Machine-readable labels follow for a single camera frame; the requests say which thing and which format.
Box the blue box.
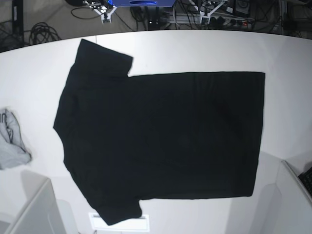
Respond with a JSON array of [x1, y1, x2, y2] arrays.
[[108, 0, 176, 7]]

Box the grey crumpled cloth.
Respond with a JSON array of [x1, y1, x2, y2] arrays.
[[0, 108, 32, 170]]

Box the coiled black floor cables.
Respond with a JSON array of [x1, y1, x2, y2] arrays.
[[28, 21, 61, 46]]

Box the black keyboard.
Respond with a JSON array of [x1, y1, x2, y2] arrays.
[[299, 167, 312, 195]]

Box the black T-shirt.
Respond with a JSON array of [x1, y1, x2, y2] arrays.
[[54, 40, 265, 225]]

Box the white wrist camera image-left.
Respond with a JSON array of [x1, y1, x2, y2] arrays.
[[93, 5, 117, 23]]

